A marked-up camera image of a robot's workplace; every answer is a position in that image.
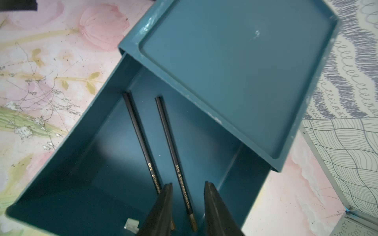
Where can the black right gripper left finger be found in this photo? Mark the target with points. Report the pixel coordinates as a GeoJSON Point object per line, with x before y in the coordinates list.
{"type": "Point", "coordinates": [158, 222]}

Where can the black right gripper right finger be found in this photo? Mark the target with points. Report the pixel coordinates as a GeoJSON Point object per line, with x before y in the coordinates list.
{"type": "Point", "coordinates": [219, 221]}

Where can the black charcoal pencil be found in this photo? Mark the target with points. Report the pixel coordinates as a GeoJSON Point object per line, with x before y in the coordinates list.
{"type": "Point", "coordinates": [143, 143]}
{"type": "Point", "coordinates": [175, 159]}

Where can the teal drawer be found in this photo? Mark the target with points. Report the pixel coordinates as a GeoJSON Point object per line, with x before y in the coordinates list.
{"type": "Point", "coordinates": [98, 177]}

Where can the teal drawer cabinet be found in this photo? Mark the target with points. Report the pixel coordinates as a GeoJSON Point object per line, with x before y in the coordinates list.
{"type": "Point", "coordinates": [252, 66]}

